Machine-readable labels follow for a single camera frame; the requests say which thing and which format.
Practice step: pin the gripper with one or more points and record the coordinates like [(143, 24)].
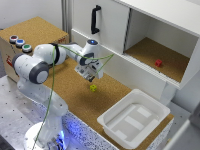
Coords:
[(86, 69)]

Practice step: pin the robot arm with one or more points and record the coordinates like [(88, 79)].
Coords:
[(33, 68)]

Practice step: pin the yellow block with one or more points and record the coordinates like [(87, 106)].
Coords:
[(93, 88)]

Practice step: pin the pink block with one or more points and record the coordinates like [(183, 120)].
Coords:
[(158, 63)]

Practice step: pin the white sliding door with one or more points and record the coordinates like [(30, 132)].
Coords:
[(106, 21)]

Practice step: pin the green button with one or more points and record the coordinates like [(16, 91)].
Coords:
[(26, 47)]

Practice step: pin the wooden drawer box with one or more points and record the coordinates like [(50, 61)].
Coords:
[(33, 33)]

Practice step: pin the white plastic box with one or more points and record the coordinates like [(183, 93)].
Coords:
[(135, 118)]

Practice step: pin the blue button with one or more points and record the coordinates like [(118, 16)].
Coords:
[(20, 42)]

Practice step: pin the white cabinet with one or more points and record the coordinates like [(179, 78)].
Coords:
[(156, 36)]

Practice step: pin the red button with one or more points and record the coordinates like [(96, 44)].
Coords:
[(13, 38)]

